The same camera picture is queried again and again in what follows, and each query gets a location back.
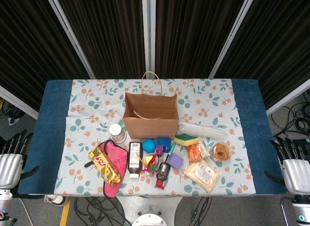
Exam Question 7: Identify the pink towel black trim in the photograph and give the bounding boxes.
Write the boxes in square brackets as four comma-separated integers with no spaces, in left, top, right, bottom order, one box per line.
[84,139,129,199]

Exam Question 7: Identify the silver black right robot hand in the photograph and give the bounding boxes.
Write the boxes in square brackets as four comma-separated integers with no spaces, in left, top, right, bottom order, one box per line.
[264,136,310,195]

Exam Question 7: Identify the bundle of clear straws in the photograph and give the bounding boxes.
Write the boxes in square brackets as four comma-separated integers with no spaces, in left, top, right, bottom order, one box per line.
[176,121,228,139]

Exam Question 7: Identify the floral tablecloth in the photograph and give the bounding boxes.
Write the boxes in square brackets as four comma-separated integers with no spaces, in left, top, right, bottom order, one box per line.
[54,78,256,197]

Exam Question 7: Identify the blue toy block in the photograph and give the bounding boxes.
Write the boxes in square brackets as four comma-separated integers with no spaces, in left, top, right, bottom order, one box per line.
[156,137,171,153]

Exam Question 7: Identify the green marker pen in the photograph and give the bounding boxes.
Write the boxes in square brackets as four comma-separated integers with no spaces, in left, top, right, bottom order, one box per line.
[165,141,177,163]

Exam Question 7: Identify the blue table cover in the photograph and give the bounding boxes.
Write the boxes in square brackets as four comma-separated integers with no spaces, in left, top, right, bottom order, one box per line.
[17,79,288,195]

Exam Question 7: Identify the white sneaker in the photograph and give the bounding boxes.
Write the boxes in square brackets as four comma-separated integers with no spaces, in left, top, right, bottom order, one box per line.
[45,194,65,205]

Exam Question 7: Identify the beige food package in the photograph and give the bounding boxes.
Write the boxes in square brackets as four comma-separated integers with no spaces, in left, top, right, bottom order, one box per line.
[182,160,222,193]

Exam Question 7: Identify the blue ball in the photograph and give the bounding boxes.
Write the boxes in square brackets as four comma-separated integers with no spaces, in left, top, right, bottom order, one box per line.
[142,139,156,153]

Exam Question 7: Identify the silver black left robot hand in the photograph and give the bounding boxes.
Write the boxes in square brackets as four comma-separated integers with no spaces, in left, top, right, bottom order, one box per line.
[0,129,41,190]

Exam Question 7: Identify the colourful feather shuttlecock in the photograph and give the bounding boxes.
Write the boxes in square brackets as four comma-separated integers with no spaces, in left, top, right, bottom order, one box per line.
[138,152,160,175]

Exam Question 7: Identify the black floor cables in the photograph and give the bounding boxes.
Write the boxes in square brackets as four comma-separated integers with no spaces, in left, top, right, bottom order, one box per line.
[188,196,214,226]
[271,90,310,137]
[0,97,25,126]
[74,196,126,226]

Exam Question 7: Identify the orange snack bag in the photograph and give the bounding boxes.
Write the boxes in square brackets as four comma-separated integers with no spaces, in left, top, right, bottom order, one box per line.
[186,136,210,163]

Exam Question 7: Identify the brown bottle white cap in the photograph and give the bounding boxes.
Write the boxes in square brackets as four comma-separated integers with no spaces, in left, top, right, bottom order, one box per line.
[127,141,143,178]

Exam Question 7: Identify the yellow green sponge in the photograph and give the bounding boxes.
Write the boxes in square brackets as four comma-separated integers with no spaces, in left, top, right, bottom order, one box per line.
[173,133,198,147]

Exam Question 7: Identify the clear tub of rubber bands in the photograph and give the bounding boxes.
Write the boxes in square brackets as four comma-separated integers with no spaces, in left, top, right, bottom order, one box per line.
[209,142,233,162]

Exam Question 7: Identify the black bottle red cap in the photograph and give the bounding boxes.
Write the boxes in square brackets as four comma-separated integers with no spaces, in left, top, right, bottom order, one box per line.
[155,162,172,189]

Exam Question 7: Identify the yellow floor tape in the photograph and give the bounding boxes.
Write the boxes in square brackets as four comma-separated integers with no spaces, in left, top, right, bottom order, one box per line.
[59,196,72,226]

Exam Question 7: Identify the purple foam cube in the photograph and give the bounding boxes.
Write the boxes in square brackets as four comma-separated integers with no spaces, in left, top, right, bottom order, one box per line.
[166,152,185,169]

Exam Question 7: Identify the black pleated partition panel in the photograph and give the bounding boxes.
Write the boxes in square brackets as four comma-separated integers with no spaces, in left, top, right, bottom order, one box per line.
[45,0,150,79]
[149,0,257,79]
[208,0,310,116]
[0,0,96,119]

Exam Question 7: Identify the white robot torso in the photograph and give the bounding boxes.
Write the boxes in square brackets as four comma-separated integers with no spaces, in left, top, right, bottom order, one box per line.
[116,195,185,226]

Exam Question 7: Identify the white paper cup stack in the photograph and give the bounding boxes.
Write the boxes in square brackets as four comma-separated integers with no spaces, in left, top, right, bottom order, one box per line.
[108,123,128,143]

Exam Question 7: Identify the gold foil snack package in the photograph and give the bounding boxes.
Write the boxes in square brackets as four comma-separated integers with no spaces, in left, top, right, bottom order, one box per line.
[88,146,121,187]

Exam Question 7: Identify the brown paper bag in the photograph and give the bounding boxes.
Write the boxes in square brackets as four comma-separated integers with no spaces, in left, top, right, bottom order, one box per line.
[122,71,180,139]

